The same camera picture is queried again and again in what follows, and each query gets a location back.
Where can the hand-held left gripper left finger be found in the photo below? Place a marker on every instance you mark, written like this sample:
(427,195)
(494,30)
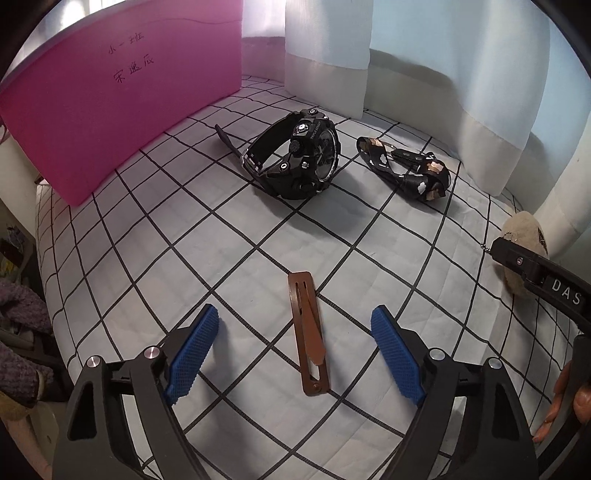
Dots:
(191,355)

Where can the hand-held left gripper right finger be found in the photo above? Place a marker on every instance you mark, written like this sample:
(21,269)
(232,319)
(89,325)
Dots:
(397,355)

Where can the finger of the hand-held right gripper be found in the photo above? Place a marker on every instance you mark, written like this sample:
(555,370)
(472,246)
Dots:
(531,267)

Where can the brown snap hair clip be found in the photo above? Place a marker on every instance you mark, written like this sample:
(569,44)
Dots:
(309,332)

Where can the person's right hand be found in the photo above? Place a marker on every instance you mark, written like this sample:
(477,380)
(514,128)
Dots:
(564,387)

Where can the white checked cloth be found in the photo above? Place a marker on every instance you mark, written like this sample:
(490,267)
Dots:
(184,254)

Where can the black printed hair clip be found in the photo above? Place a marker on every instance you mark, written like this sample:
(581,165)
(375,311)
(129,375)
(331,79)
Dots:
(406,166)

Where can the purple knit garment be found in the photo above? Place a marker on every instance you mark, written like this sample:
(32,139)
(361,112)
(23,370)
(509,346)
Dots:
(18,300)

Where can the beige cloth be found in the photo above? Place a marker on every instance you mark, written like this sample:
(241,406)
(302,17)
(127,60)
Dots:
(23,438)

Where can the black wrist watch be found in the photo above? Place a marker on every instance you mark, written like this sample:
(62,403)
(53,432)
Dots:
(300,157)

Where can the white curtain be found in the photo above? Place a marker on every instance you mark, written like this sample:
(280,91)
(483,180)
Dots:
(415,69)

